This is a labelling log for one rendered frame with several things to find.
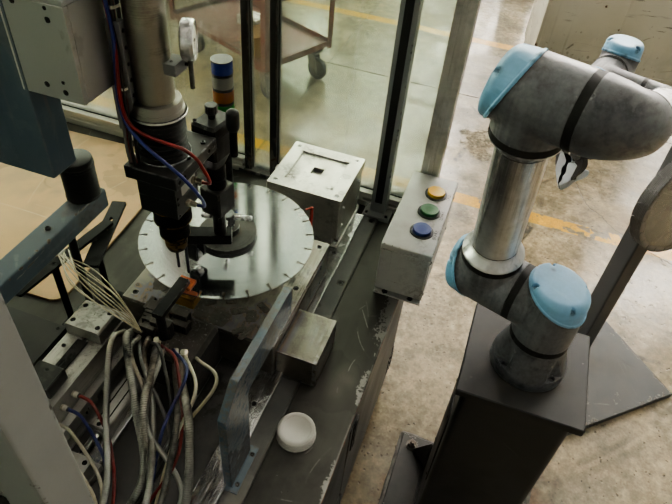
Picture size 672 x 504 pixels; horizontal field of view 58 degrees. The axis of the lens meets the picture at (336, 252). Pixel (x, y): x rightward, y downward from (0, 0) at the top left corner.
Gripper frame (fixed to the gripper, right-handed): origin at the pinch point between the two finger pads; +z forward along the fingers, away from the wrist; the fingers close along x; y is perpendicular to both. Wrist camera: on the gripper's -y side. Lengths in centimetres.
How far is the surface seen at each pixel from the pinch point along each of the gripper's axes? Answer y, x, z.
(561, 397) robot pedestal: -23, -43, 16
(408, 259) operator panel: -43.6, -10.4, 3.8
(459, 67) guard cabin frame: -26.8, 12.2, -26.2
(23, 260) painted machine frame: -113, -10, -13
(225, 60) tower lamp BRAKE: -73, 27, -25
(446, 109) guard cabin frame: -27.3, 12.7, -16.2
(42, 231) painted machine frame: -110, -4, -13
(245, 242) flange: -77, -6, -5
